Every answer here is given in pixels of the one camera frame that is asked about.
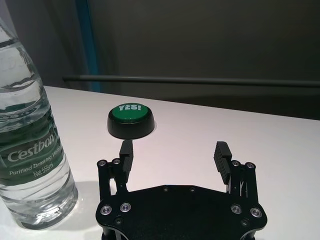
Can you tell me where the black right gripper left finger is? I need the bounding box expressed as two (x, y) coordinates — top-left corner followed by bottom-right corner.
(96, 140), (135, 204)

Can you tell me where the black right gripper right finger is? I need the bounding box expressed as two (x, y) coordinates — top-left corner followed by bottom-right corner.
(213, 141), (259, 201)

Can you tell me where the clear water bottle green label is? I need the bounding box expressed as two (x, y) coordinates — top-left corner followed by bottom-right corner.
(0, 0), (79, 230)

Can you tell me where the green YES button black base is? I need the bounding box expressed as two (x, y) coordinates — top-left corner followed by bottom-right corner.
(107, 103), (155, 140)

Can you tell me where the blue window frame strip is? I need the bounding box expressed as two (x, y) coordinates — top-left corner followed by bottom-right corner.
(74, 0), (102, 94)

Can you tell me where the grey metal handrail bar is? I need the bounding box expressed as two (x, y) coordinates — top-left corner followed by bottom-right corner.
(62, 75), (320, 87)

